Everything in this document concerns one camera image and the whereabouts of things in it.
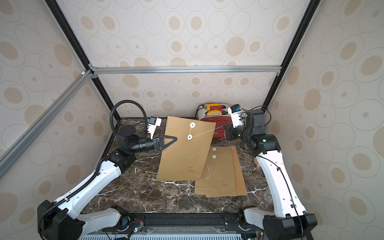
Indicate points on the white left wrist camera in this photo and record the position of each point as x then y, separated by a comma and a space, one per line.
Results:
153, 123

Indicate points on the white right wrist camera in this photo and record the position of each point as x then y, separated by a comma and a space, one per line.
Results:
235, 111

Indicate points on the aluminium rail left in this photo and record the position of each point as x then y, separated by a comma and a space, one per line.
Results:
9, 158

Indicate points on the aluminium rail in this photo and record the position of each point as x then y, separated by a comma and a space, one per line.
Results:
186, 69
9, 158

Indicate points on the kraft file bag stack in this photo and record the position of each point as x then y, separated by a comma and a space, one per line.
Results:
218, 177
240, 182

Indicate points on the kraft file bag stack bottom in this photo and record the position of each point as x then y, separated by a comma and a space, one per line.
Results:
240, 182

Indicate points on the black corner frame post left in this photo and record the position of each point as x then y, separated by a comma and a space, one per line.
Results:
59, 16

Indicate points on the aluminium rail back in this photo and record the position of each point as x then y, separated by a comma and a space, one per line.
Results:
186, 69

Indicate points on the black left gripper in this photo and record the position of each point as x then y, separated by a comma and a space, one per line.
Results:
158, 143

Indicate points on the black corner frame post right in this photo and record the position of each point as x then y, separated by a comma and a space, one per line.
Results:
302, 28

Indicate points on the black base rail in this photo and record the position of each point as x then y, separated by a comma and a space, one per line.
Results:
228, 222

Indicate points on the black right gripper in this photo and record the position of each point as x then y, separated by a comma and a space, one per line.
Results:
228, 132

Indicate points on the orange cup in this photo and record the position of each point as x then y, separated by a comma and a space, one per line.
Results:
256, 162

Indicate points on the black corner frame post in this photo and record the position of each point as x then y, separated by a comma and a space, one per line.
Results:
59, 16
302, 28

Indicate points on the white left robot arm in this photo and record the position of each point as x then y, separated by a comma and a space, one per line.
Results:
62, 219

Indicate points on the red toaster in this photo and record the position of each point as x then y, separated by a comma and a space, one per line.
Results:
215, 113

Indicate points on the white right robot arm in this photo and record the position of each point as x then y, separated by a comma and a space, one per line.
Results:
290, 219

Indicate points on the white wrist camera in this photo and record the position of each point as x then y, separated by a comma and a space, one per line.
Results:
235, 111
153, 123

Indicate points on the kraft file bag stack top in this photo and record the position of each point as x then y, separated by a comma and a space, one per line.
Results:
218, 177

